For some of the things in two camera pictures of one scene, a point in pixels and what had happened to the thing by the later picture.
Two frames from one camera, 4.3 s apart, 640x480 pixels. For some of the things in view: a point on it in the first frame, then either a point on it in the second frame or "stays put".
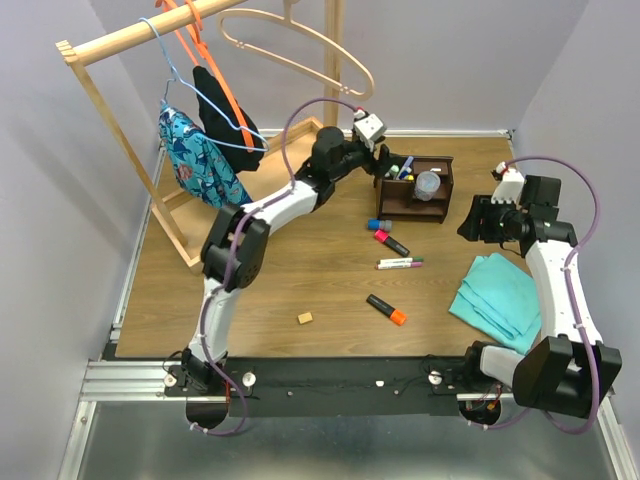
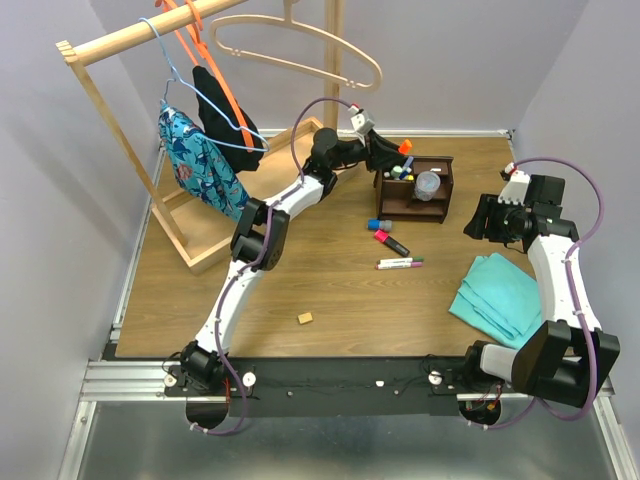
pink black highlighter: (382, 236) stays put
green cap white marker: (399, 260) stays put
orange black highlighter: (396, 316) → (405, 146)
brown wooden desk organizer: (397, 200) stays put
